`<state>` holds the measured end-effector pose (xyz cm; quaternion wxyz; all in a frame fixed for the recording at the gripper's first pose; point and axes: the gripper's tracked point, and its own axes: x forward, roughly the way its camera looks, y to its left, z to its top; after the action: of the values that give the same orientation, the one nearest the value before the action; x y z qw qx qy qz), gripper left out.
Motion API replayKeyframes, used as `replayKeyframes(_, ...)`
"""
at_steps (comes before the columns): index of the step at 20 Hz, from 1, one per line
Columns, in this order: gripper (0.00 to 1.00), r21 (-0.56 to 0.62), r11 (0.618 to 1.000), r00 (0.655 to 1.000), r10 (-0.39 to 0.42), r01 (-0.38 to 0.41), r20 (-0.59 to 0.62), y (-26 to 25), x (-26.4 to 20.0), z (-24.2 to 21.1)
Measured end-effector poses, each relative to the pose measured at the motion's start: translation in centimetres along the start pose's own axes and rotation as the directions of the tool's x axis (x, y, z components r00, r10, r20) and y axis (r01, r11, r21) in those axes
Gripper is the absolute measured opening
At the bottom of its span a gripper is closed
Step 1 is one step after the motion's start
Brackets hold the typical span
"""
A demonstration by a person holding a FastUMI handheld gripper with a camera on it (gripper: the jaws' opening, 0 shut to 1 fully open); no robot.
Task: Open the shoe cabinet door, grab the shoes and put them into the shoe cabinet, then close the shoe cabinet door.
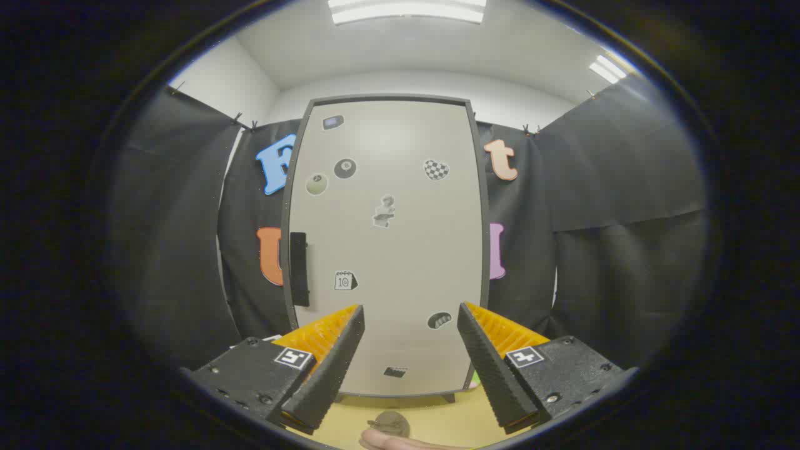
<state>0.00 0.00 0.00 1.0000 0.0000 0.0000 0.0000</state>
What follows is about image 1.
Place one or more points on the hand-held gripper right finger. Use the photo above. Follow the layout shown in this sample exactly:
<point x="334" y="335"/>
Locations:
<point x="494" y="375"/>

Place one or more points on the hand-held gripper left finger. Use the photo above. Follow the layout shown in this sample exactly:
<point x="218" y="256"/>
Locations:
<point x="331" y="375"/>

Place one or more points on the brown fuzzy shoe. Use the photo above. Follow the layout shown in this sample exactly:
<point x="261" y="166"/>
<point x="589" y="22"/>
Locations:
<point x="390" y="422"/>

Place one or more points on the beige shoe cabinet door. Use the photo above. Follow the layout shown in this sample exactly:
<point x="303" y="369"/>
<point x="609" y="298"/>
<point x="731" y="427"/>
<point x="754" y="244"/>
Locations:
<point x="400" y="262"/>

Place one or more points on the grey shoe cabinet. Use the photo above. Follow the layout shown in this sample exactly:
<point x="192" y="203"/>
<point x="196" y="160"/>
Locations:
<point x="387" y="97"/>

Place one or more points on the black backdrop cloth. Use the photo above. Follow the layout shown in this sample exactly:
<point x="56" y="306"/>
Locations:
<point x="175" y="219"/>

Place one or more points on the long ceiling light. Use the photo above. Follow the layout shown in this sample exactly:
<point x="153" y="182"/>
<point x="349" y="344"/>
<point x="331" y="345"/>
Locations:
<point x="406" y="11"/>

